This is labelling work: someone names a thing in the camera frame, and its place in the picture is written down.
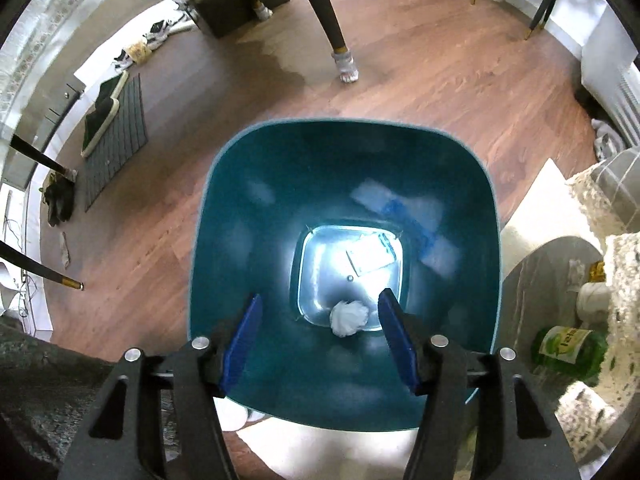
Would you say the black side table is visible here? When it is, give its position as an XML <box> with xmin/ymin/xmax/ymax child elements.
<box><xmin>470</xmin><ymin>0</ymin><xmax>573</xmax><ymax>41</ymax></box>

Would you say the cream rug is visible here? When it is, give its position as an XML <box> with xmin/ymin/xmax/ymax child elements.
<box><xmin>220</xmin><ymin>157</ymin><xmax>606</xmax><ymax>480</ymax></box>

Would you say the white plastic bottle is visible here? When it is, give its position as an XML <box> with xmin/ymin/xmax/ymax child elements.
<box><xmin>575</xmin><ymin>280</ymin><xmax>613</xmax><ymax>318</ymax></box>

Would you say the green plastic bottle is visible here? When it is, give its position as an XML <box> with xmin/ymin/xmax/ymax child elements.
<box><xmin>530</xmin><ymin>325</ymin><xmax>608</xmax><ymax>381</ymax></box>

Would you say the grey ribbed floor mat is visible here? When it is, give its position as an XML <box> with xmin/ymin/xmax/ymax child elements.
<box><xmin>80</xmin><ymin>72</ymin><xmax>151</xmax><ymax>211</ymax></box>

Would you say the black crumpled cloth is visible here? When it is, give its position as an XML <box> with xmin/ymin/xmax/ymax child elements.
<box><xmin>42</xmin><ymin>175</ymin><xmax>76</xmax><ymax>226</ymax></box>

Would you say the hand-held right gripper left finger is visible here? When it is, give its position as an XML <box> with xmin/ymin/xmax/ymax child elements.
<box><xmin>59</xmin><ymin>294</ymin><xmax>264</xmax><ymax>480</ymax></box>

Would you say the white ribbed sofa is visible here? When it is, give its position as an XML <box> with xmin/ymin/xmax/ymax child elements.
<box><xmin>580</xmin><ymin>5</ymin><xmax>640</xmax><ymax>141</ymax></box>

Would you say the round grey marble side table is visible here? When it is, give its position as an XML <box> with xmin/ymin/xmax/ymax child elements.
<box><xmin>500</xmin><ymin>235</ymin><xmax>608</xmax><ymax>361</ymax></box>

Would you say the teal plastic bin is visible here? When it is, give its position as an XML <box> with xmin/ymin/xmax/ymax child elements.
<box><xmin>187</xmin><ymin>117</ymin><xmax>502</xmax><ymax>433</ymax></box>

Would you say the black leg with gold tip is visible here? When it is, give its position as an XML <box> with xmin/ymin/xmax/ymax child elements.
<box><xmin>0</xmin><ymin>240</ymin><xmax>85</xmax><ymax>291</ymax></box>

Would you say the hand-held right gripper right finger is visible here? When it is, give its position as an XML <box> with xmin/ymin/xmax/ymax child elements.
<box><xmin>377</xmin><ymin>287</ymin><xmax>583</xmax><ymax>480</ymax></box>

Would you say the black furniture leg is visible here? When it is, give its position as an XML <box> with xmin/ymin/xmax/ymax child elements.
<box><xmin>10</xmin><ymin>135</ymin><xmax>78</xmax><ymax>183</ymax></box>

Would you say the grey drawer cabinet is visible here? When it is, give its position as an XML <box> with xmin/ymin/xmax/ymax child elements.
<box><xmin>10</xmin><ymin>75</ymin><xmax>86</xmax><ymax>191</ymax></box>

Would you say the cream patterned tablecloth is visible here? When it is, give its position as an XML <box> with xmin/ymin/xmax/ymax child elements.
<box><xmin>0</xmin><ymin>0</ymin><xmax>186</xmax><ymax>136</ymax></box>

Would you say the tan plush slipper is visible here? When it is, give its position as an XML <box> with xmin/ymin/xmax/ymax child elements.
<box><xmin>125</xmin><ymin>40</ymin><xmax>151</xmax><ymax>65</ymax></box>

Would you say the dark slipper with cream edge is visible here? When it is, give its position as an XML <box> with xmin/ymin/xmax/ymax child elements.
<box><xmin>95</xmin><ymin>71</ymin><xmax>130</xmax><ymax>111</ymax></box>
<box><xmin>80</xmin><ymin>97</ymin><xmax>121</xmax><ymax>157</ymax></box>

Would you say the white tissue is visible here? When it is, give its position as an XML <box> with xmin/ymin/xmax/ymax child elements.
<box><xmin>329</xmin><ymin>300</ymin><xmax>372</xmax><ymax>338</ymax></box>

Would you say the grey cloth bundle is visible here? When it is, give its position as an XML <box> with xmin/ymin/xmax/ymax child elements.
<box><xmin>590</xmin><ymin>117</ymin><xmax>626</xmax><ymax>161</ymax></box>

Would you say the white card packet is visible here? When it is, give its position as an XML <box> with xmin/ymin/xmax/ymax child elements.
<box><xmin>346</xmin><ymin>232</ymin><xmax>401</xmax><ymax>277</ymax></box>

